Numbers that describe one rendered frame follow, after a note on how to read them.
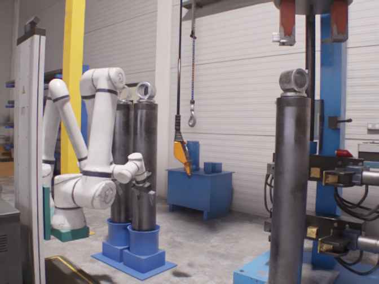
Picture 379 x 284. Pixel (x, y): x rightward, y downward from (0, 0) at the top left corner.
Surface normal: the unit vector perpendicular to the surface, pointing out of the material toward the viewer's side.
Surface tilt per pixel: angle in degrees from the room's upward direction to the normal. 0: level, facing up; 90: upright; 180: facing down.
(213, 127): 90
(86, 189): 80
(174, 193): 90
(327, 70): 90
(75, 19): 90
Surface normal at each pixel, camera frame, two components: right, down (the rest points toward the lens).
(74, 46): 0.77, 0.04
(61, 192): -0.38, 0.02
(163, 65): -0.64, 0.01
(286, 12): -0.16, 0.03
